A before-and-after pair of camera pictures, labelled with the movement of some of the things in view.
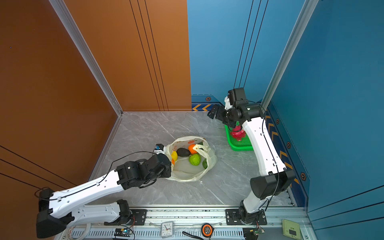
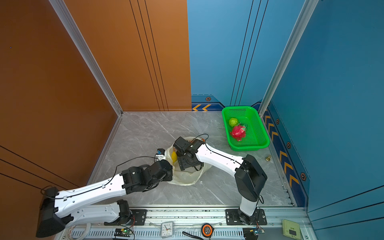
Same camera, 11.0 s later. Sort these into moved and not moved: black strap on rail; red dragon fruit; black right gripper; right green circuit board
Moved: black right gripper
Not moved: red dragon fruit; black strap on rail; right green circuit board
